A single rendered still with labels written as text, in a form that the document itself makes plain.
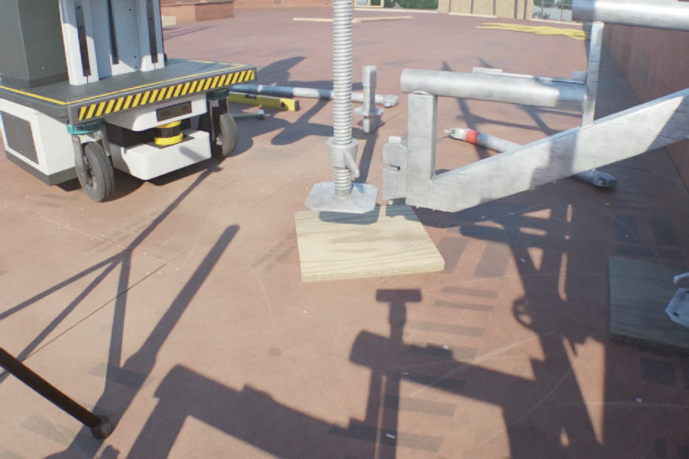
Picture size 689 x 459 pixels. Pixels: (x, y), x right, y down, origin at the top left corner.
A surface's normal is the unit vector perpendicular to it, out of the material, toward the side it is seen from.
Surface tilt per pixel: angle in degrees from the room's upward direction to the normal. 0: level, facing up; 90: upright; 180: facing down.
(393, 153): 90
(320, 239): 0
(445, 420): 0
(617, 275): 0
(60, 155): 90
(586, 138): 90
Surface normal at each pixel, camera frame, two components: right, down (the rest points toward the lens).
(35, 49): 0.80, 0.25
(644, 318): 0.00, -0.91
